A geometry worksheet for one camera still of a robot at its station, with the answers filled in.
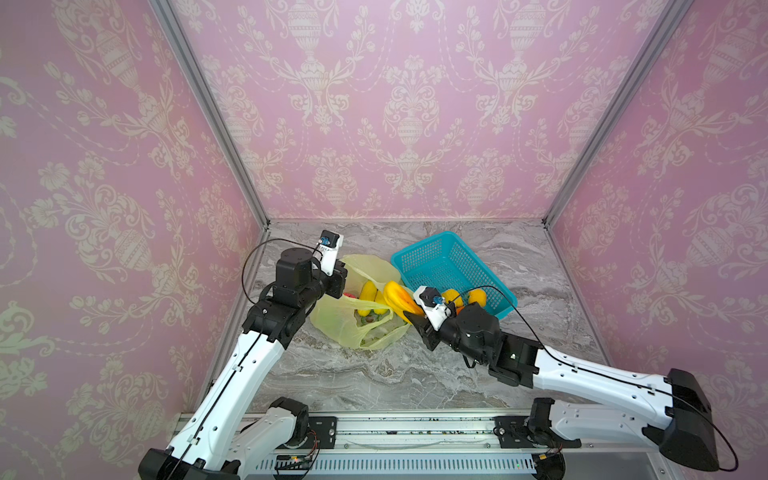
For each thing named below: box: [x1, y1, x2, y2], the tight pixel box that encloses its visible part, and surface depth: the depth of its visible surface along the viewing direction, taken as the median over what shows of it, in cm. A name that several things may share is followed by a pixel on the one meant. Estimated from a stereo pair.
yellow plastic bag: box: [310, 254, 411, 351], surface depth 78 cm
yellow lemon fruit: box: [468, 288, 487, 307], surface depth 96 cm
